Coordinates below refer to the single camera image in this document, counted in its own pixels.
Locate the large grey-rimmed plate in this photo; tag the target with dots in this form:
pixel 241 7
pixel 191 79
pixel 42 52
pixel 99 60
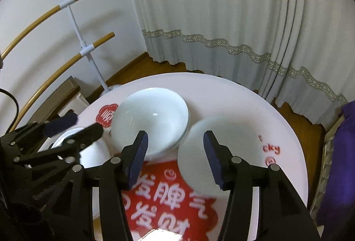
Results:
pixel 94 155

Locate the purple cloth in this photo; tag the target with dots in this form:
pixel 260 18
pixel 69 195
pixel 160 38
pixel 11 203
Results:
pixel 337 207

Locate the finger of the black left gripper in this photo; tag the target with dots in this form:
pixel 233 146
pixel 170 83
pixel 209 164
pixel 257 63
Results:
pixel 34 132
pixel 77 139

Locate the cream pleated curtain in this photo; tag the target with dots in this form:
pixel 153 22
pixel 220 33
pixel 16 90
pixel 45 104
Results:
pixel 299 52

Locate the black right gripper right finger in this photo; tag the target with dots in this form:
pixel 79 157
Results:
pixel 282 213

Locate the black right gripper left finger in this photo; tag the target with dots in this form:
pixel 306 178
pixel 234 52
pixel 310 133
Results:
pixel 70 205

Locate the white and wood coat rack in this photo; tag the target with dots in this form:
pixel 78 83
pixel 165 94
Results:
pixel 50 45

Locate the white bowl grey band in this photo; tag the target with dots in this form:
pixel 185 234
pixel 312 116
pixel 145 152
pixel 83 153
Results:
pixel 160 112

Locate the small white bowl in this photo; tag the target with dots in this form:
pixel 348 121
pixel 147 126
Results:
pixel 204 157

